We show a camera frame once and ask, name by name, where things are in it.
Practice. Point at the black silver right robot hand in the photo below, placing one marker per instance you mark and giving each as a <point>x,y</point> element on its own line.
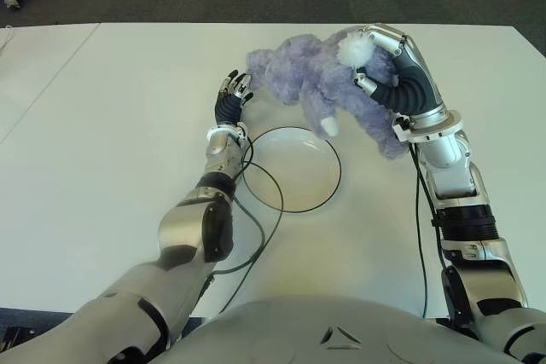
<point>416,87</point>

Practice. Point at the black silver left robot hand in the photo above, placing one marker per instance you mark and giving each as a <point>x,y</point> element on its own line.
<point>228,108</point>

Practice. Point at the purple plush bunny doll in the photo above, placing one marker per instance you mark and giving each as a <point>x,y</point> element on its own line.
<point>315,78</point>

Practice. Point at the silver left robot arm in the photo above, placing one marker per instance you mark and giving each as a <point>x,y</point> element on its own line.
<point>183,227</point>

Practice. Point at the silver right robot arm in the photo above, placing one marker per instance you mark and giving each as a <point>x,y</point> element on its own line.
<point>452,168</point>

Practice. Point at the white plate with black rim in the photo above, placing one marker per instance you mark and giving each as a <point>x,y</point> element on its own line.
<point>294,176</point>

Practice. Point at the silver robot torso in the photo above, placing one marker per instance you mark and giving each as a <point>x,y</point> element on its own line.
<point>332,334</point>

